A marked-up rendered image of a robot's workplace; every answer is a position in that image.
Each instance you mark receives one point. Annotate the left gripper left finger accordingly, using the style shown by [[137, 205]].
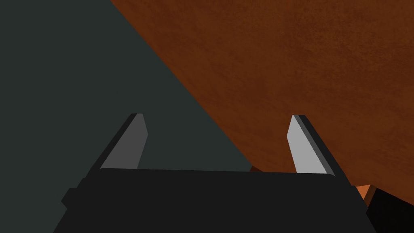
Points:
[[129, 149]]

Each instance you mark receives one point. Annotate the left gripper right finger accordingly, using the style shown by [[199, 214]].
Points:
[[305, 152]]

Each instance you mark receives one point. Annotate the brown wooden table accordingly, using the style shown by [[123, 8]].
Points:
[[291, 64]]

